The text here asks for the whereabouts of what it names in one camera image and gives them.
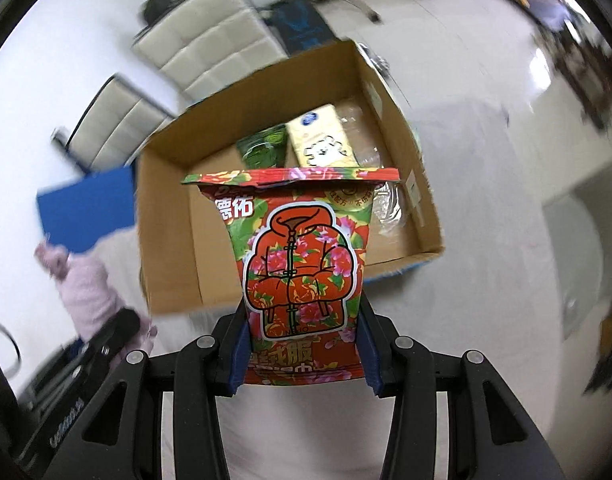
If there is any black cable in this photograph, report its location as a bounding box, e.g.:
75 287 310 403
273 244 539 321
0 314 23 367

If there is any dark object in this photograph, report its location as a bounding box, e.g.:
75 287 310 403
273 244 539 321
582 294 612 397

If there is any green packet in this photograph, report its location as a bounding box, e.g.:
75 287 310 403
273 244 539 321
236 125 291 170

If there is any dark blurred furniture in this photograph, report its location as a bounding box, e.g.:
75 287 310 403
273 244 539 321
516 0 612 133

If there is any large white padded seat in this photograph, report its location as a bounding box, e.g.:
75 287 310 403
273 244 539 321
132 0 290 104

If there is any black and blue bag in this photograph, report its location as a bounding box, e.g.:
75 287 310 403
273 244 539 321
270 0 337 57

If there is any black round object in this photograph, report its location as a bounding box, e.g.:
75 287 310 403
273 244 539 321
140 0 175 25

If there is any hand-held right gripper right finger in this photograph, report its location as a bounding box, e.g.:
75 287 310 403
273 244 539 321
358 296 567 480

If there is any clear plastic bag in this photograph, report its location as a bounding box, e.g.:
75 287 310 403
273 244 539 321
336 100 419 241

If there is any pale yellow tissue packet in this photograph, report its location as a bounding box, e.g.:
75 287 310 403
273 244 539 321
285 103 361 168

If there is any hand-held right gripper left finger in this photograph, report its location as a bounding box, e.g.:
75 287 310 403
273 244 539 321
45 310 253 480

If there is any brown cardboard box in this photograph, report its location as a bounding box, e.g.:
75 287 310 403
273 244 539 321
136 37 445 317

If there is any red floral snack packet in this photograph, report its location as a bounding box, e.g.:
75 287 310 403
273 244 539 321
182 166 401 387

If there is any blue flat board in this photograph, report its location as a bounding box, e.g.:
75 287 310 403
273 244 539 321
36 165 139 257

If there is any small white padded seat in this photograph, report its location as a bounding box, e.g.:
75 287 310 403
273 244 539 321
66 74 177 172

